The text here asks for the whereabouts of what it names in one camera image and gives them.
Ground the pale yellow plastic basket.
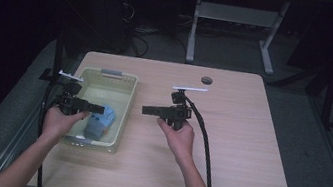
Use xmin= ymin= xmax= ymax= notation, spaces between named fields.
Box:
xmin=58 ymin=62 xmax=140 ymax=156

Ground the white metal desk frame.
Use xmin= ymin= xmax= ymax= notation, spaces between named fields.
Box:
xmin=184 ymin=0 xmax=286 ymax=77

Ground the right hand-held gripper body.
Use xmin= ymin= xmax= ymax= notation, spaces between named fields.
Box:
xmin=158 ymin=81 xmax=210 ymax=136

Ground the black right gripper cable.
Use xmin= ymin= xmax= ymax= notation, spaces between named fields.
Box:
xmin=169 ymin=95 xmax=227 ymax=187

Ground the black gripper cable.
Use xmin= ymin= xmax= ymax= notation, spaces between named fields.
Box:
xmin=27 ymin=79 xmax=63 ymax=187
xmin=169 ymin=95 xmax=227 ymax=187

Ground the person's right hand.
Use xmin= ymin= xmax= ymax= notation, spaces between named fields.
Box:
xmin=150 ymin=116 xmax=200 ymax=169

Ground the person's left hand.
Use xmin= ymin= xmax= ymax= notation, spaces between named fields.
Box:
xmin=39 ymin=104 xmax=91 ymax=149

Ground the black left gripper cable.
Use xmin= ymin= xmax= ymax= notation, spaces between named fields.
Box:
xmin=27 ymin=79 xmax=63 ymax=187

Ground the grey table cable grommet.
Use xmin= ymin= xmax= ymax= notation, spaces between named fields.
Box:
xmin=199 ymin=75 xmax=215 ymax=87

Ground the black floor cable loop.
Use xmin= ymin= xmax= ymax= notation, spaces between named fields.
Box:
xmin=127 ymin=32 xmax=151 ymax=59

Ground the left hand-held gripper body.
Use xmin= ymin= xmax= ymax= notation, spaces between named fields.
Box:
xmin=51 ymin=69 xmax=94 ymax=119

